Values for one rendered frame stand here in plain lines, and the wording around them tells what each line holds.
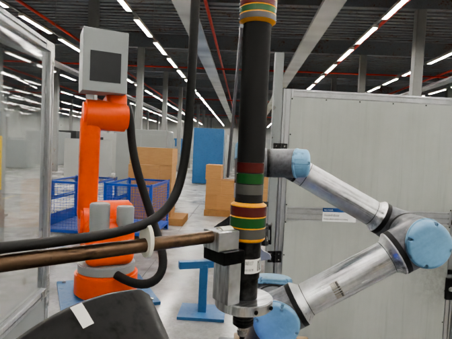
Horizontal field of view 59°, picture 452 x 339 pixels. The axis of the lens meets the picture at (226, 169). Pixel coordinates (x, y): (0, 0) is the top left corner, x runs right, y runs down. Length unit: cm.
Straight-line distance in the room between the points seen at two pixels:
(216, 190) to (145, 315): 911
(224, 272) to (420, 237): 68
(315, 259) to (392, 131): 87
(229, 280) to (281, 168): 58
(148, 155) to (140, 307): 790
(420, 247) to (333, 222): 139
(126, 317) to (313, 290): 60
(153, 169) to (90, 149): 415
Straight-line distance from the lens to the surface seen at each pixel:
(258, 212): 47
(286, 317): 105
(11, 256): 37
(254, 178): 46
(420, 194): 262
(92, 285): 437
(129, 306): 60
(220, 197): 969
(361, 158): 245
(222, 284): 48
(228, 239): 45
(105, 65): 429
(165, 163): 836
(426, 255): 109
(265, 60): 48
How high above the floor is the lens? 164
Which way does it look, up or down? 3 degrees down
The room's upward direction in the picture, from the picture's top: 3 degrees clockwise
